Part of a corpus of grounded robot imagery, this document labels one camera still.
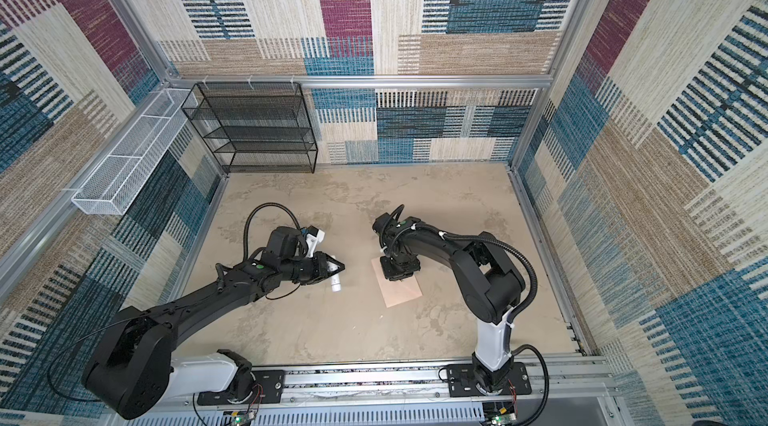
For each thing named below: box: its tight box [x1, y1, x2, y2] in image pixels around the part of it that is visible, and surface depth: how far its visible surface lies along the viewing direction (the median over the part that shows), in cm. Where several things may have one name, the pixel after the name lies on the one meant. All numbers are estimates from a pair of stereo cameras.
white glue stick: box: [331, 273, 342, 293], surface depth 81 cm
